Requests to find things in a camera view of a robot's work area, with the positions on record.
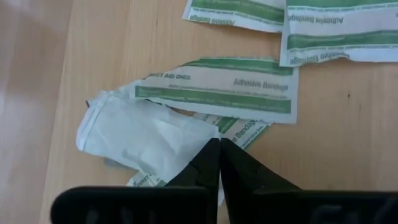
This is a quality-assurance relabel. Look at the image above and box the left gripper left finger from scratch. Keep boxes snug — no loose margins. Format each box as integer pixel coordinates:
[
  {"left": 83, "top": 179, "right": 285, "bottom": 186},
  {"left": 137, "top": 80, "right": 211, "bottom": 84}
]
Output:
[{"left": 50, "top": 139, "right": 220, "bottom": 224}]

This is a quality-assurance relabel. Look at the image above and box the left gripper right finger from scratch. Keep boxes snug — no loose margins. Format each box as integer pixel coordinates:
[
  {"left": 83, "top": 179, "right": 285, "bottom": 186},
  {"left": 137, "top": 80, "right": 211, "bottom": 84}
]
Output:
[{"left": 220, "top": 139, "right": 398, "bottom": 224}]

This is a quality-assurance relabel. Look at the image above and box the white crinkled gauze packet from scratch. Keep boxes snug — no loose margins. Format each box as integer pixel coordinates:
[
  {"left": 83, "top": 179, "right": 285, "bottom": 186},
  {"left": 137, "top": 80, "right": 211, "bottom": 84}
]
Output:
[{"left": 76, "top": 89, "right": 222, "bottom": 185}]

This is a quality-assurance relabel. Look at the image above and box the green striped adhesive bandage packet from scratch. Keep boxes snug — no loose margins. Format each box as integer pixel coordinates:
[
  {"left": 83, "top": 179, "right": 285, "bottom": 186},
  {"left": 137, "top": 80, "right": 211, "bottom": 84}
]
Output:
[
  {"left": 126, "top": 111, "right": 272, "bottom": 188},
  {"left": 279, "top": 0, "right": 398, "bottom": 68},
  {"left": 182, "top": 0, "right": 286, "bottom": 34},
  {"left": 129, "top": 57, "right": 300, "bottom": 124}
]

